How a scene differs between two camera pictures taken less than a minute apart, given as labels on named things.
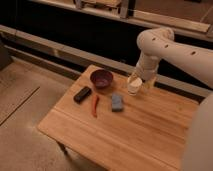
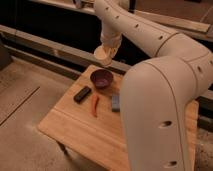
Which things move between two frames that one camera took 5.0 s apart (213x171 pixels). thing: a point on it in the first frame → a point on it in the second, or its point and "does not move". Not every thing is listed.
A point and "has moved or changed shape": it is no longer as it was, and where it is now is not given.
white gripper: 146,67 → 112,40
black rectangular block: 82,94 does not move
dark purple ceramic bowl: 101,78 does not move
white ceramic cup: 133,86 has moved or changed shape
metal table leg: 67,154 does not move
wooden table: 100,122 does not move
